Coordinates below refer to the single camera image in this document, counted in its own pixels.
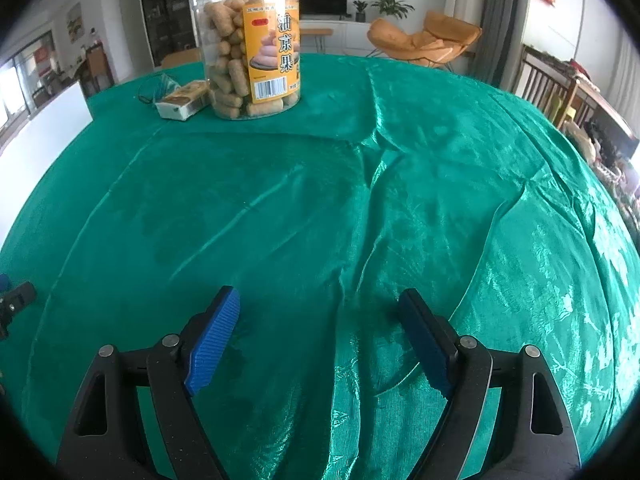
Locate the white storage box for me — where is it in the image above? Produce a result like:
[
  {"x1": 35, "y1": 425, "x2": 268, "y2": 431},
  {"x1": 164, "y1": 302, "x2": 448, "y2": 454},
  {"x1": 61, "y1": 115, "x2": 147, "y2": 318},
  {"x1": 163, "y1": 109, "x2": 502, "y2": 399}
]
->
[{"x1": 0, "y1": 82, "x2": 93, "y2": 243}]

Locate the small white carton box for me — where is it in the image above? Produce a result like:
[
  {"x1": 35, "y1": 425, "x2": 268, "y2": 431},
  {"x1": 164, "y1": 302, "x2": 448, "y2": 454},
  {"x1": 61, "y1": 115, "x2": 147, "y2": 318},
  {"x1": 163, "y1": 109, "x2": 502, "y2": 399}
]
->
[{"x1": 155, "y1": 80, "x2": 210, "y2": 122}]

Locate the green satin tablecloth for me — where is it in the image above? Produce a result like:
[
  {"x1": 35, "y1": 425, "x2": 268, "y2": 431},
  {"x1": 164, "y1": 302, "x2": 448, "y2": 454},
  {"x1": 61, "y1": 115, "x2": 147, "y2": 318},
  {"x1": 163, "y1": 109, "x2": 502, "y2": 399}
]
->
[{"x1": 1, "y1": 54, "x2": 639, "y2": 479}]

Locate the dark wooden chair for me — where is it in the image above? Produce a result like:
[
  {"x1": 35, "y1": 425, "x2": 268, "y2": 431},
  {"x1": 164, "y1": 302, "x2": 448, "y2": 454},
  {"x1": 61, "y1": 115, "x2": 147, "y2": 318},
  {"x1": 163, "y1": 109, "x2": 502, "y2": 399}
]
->
[{"x1": 510, "y1": 46, "x2": 639, "y2": 158}]

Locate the clear snack jar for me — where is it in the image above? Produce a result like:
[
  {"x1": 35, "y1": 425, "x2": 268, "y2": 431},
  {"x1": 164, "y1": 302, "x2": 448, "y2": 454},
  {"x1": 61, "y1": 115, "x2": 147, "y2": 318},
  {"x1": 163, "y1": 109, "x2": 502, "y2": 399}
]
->
[{"x1": 191, "y1": 0, "x2": 302, "y2": 120}]

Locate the small wooden side table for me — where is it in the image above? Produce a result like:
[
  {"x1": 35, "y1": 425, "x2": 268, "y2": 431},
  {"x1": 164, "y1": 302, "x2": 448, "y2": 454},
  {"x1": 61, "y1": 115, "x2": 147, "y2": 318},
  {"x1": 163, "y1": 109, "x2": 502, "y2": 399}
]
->
[{"x1": 300, "y1": 27, "x2": 333, "y2": 53}]

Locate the orange lounge chair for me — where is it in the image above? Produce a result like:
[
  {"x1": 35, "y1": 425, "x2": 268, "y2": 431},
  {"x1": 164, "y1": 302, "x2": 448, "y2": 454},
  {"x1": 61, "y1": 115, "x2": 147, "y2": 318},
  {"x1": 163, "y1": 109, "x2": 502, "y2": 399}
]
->
[{"x1": 367, "y1": 11, "x2": 482, "y2": 67}]

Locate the white tv cabinet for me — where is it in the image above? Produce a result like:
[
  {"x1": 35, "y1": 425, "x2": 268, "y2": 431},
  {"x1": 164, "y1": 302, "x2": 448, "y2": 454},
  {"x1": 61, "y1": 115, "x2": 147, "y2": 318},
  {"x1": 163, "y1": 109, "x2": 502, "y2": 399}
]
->
[{"x1": 299, "y1": 20, "x2": 375, "y2": 56}]

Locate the green potted plant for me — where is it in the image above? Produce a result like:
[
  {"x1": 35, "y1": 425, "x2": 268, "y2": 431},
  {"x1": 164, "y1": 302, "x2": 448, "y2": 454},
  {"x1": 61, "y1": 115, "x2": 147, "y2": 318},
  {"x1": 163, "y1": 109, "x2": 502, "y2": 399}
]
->
[{"x1": 371, "y1": 0, "x2": 416, "y2": 20}]

